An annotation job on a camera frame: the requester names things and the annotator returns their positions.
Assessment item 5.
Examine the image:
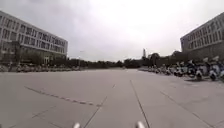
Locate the grey paved plaza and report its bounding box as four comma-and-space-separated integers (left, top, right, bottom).
0, 68, 224, 128

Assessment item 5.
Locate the grey grid-window building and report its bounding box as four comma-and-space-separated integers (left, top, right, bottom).
179, 11, 224, 63

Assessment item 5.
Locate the row of trees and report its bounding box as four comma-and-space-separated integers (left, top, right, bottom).
0, 49, 224, 70

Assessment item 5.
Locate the long white grid-window building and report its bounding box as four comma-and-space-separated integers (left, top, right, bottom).
0, 10, 69, 65

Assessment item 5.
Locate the row of parked bicycles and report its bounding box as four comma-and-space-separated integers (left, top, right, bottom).
0, 62, 82, 74

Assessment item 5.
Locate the row of parked scooters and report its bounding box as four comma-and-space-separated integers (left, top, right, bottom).
139, 56, 224, 82

